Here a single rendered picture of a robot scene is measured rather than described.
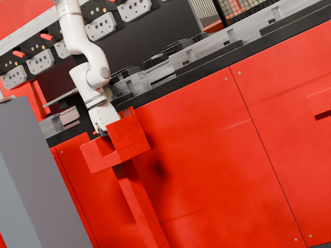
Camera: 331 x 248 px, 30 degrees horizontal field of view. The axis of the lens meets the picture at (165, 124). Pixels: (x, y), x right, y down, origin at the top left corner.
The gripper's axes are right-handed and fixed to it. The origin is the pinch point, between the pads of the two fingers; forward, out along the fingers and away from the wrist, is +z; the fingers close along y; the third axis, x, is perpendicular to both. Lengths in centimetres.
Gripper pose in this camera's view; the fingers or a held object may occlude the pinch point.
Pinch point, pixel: (116, 140)
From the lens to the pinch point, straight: 234.7
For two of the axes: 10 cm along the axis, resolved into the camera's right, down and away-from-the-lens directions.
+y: -6.2, 3.7, -6.9
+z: 4.5, 8.9, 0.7
